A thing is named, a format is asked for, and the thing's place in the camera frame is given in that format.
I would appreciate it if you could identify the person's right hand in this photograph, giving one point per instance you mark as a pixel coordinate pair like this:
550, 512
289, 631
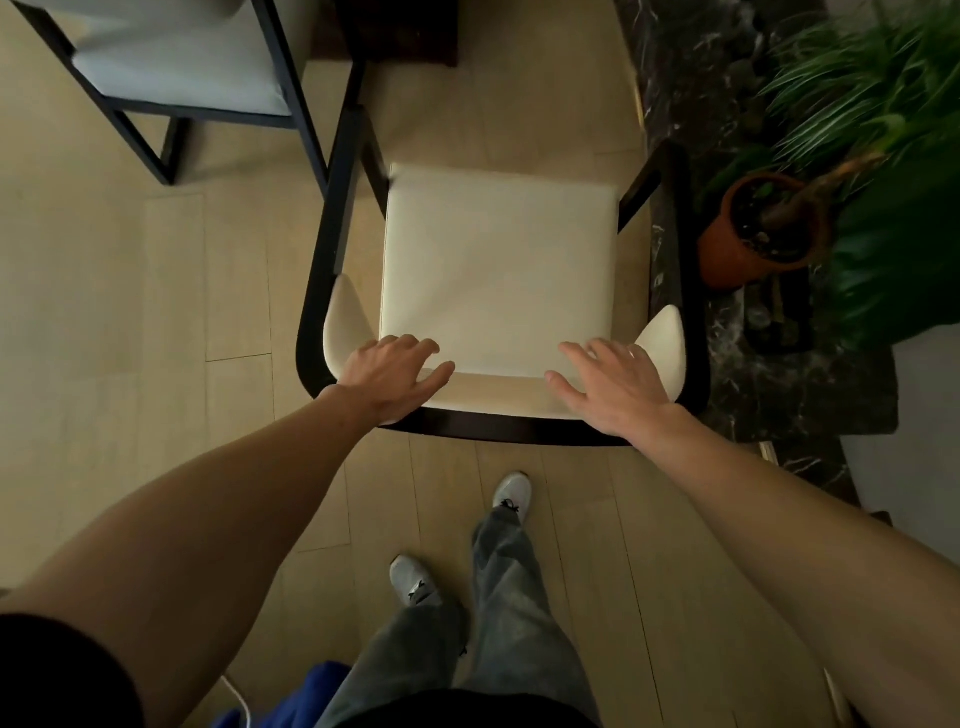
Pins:
622, 397

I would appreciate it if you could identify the person's left hand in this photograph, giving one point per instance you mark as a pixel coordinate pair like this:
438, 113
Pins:
379, 382

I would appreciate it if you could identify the person's right little finger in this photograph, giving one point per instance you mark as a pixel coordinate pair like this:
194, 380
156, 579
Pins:
645, 367

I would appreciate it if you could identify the person's left little finger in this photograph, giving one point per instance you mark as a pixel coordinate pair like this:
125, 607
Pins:
364, 352

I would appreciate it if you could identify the person's right middle finger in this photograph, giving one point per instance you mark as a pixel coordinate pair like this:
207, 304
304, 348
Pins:
604, 356

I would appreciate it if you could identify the person's left middle finger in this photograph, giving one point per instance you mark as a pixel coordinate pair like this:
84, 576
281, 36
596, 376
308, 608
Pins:
403, 346

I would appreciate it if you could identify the person's right thumb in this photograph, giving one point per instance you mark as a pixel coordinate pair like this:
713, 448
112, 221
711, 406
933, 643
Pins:
564, 388

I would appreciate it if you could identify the person's left thumb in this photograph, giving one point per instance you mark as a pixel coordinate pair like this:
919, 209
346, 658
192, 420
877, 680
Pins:
431, 384

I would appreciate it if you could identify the cream cushioned black frame chair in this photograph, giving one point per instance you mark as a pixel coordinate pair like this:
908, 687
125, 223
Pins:
499, 270

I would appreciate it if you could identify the person's right forearm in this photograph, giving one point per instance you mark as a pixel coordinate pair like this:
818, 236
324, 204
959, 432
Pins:
810, 555

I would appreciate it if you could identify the person's left forearm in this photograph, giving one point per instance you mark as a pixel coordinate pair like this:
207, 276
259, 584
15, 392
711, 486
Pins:
210, 525

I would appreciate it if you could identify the grey right sneaker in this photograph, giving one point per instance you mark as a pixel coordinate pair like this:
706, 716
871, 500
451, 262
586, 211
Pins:
514, 493

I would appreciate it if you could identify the grey sneaker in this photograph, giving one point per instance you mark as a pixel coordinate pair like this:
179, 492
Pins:
514, 493
412, 581

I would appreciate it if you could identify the dark marble plinth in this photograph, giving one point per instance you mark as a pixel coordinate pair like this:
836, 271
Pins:
780, 390

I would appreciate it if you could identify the terracotta plant pot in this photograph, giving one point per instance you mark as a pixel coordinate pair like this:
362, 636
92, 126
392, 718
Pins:
731, 255

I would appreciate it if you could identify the grey left sneaker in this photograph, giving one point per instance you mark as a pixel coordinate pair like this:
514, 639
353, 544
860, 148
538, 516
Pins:
412, 581

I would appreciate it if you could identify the grey jeans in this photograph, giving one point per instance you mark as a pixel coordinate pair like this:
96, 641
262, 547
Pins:
517, 622

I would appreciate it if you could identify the green leafy plant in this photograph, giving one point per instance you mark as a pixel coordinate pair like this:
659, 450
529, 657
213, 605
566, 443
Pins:
892, 187

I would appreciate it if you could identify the dark wooden table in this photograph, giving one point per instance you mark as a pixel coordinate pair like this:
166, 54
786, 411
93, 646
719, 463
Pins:
397, 30

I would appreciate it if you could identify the blue cloth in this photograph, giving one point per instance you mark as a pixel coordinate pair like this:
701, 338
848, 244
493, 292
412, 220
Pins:
315, 690

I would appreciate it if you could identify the black shirt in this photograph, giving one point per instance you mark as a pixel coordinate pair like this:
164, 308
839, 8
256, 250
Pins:
465, 712

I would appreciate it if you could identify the black shirt sleeve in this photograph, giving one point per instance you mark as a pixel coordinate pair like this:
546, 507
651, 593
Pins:
60, 675

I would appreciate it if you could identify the grey cushioned black frame chair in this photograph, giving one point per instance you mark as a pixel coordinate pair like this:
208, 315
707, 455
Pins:
187, 71

